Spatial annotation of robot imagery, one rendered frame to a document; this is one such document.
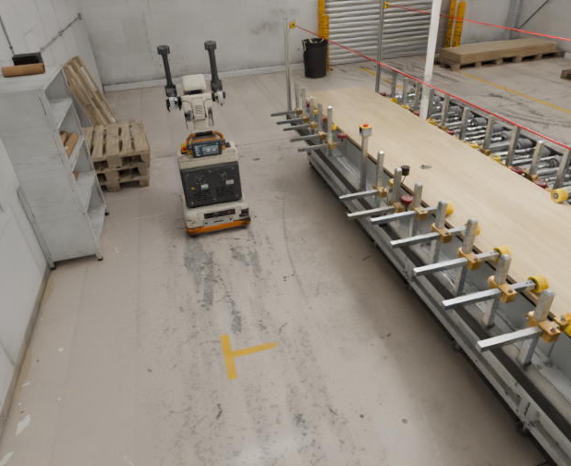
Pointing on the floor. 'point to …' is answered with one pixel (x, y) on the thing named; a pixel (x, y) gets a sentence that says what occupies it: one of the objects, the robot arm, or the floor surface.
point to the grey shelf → (49, 162)
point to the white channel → (430, 57)
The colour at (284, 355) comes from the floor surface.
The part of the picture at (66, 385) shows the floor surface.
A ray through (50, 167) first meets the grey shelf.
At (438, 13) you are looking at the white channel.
